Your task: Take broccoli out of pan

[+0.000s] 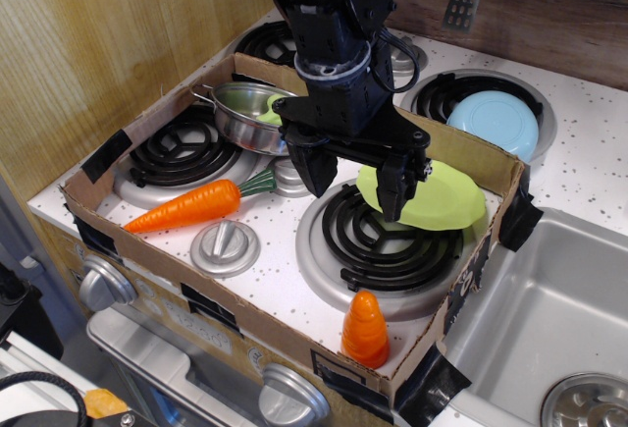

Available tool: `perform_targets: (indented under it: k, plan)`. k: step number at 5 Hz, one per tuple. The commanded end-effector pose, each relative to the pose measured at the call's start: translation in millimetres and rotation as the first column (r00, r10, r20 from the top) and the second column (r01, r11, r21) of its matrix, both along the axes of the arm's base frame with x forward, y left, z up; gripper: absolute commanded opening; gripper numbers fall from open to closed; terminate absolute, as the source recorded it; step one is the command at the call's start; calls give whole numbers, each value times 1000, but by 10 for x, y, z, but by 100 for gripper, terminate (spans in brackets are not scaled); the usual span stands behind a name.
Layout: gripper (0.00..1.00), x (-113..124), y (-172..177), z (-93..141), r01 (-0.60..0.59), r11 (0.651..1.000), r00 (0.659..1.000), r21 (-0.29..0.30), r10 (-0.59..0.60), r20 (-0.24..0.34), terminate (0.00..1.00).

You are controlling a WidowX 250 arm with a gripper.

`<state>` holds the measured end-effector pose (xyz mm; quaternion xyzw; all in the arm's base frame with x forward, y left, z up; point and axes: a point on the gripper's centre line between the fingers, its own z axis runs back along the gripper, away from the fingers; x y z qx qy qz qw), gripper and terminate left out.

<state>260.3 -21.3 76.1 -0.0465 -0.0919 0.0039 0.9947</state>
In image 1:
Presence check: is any silver oven knob left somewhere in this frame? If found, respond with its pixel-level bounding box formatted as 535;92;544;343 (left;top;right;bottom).
78;254;137;312

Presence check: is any silver sink drain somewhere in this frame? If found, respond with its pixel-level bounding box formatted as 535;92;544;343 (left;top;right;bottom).
540;372;627;426

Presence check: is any small silver metal pan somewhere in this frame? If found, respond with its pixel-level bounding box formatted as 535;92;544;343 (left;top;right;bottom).
189;81;294;156

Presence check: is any orange toy carrot with stem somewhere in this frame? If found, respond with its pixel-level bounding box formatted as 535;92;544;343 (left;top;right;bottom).
124;169;277;234

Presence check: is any orange toy carrot cone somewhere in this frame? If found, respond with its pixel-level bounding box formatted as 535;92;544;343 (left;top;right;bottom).
340;291;390;369

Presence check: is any silver stovetop knob front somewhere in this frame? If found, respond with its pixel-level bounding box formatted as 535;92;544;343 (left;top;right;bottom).
190;220;261;278

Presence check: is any black burner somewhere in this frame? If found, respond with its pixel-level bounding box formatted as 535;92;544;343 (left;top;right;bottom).
295;182;477;322
234;21;296;68
114;102;258;210
401;69;557;165

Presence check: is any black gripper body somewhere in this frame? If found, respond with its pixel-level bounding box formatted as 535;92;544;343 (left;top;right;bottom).
272;71;433;173

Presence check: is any rear right black burner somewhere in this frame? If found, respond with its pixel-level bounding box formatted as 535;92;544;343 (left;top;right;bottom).
401;69;557;165

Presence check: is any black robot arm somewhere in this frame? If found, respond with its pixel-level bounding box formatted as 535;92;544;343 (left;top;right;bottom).
273;0;430;222

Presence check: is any silver stovetop knob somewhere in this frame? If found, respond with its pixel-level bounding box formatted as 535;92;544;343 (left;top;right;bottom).
190;220;261;278
391;36;428;77
268;157;310;198

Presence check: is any grey metal sink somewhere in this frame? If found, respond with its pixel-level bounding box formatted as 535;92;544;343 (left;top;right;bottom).
435;209;627;426

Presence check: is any black cable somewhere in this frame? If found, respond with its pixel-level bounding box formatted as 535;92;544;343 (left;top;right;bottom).
0;370;89;427

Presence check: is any front right black burner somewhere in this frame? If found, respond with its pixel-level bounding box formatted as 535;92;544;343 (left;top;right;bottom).
295;182;477;322

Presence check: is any lime green plastic plate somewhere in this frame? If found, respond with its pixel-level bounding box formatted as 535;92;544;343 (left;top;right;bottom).
355;159;488;232

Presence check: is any silver stovetop knob middle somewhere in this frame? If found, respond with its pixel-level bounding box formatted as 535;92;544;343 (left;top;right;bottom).
268;157;310;198

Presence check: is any green toy broccoli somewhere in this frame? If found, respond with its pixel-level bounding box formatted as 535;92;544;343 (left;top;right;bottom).
256;94;285;127

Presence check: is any hanging metal slotted spatula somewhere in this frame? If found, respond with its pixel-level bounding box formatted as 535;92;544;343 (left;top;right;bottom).
442;0;480;33

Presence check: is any brown cardboard fence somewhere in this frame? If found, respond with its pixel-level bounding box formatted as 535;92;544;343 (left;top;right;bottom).
62;54;541;421

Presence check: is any silver oven knob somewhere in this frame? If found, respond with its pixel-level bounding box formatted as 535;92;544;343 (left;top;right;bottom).
78;254;137;312
258;363;331;427

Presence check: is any front left black burner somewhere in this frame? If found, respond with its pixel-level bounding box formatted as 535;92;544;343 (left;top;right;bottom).
114;102;258;210

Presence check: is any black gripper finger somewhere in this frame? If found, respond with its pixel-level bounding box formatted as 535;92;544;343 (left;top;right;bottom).
376;155;432;222
288;141;338;197

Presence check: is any oven door with handle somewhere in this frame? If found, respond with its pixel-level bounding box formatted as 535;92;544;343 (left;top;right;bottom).
86;309;265;426

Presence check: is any silver stovetop knob rear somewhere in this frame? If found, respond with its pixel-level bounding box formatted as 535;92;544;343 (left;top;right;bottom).
391;36;428;77

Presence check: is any orange sponge piece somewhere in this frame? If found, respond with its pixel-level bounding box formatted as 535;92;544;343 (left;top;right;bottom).
83;388;129;419

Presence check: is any silver oven knob right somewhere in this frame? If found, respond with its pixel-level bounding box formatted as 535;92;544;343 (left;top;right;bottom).
258;363;331;427

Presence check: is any light blue plastic plate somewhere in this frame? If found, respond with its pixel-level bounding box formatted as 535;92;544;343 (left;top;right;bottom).
446;91;539;162

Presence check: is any rear left black burner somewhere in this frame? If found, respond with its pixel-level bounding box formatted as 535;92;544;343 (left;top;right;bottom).
234;21;296;68

